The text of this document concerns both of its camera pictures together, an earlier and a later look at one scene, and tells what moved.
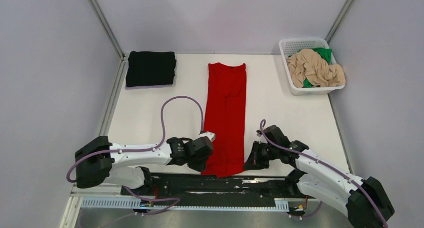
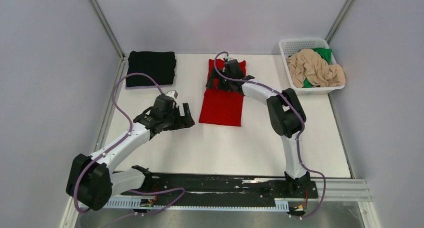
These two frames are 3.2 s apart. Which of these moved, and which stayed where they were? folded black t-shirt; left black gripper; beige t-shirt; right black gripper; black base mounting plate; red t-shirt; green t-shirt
Moved: right black gripper; red t-shirt; left black gripper
Stayed: black base mounting plate; beige t-shirt; folded black t-shirt; green t-shirt
